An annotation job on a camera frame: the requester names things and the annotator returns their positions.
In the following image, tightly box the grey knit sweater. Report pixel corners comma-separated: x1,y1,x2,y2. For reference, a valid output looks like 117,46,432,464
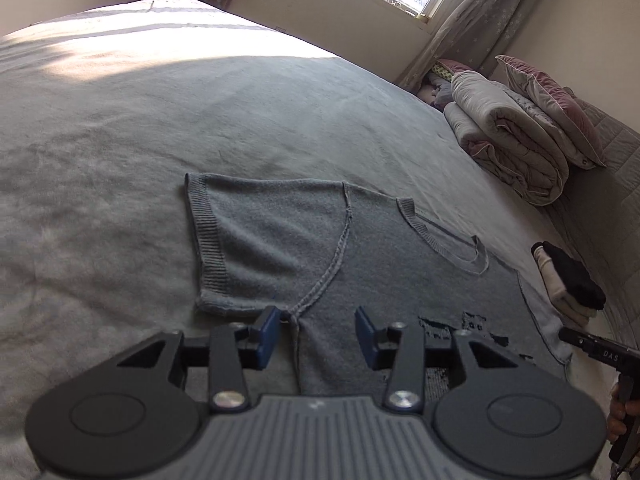
186,174,570,396

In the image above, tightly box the person's right hand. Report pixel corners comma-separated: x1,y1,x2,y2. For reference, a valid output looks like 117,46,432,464
606,382,626,443

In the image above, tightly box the folded cream garment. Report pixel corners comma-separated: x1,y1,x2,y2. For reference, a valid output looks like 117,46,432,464
532,243,597,327

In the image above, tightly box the folded black garment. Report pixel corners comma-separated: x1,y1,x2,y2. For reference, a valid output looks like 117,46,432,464
532,242,606,311

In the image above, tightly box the grey quilted headboard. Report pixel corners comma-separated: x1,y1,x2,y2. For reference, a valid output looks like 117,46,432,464
548,99,640,348

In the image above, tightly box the folded white pink duvet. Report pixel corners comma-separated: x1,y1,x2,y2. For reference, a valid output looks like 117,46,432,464
444,70,568,206

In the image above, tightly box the grey bed blanket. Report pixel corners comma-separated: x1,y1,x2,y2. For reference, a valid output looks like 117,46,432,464
1,0,605,479

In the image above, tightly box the pink grey pillow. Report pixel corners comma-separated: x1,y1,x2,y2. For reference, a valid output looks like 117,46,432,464
496,55,605,167

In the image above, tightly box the grey patterned curtain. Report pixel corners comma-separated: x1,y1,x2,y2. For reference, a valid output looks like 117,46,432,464
395,0,538,93

